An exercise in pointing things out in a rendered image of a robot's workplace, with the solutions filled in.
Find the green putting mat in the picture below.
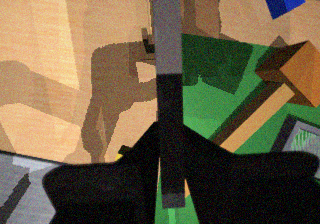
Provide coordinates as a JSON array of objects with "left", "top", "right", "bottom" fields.
[{"left": 154, "top": 33, "right": 320, "bottom": 224}]

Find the dark brown box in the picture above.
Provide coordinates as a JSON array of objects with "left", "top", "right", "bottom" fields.
[{"left": 211, "top": 41, "right": 320, "bottom": 153}]

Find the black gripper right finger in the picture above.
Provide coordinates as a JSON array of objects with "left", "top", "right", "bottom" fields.
[{"left": 184, "top": 125, "right": 320, "bottom": 224}]

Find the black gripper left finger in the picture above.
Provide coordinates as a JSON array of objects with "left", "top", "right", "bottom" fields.
[{"left": 42, "top": 121, "right": 160, "bottom": 224}]

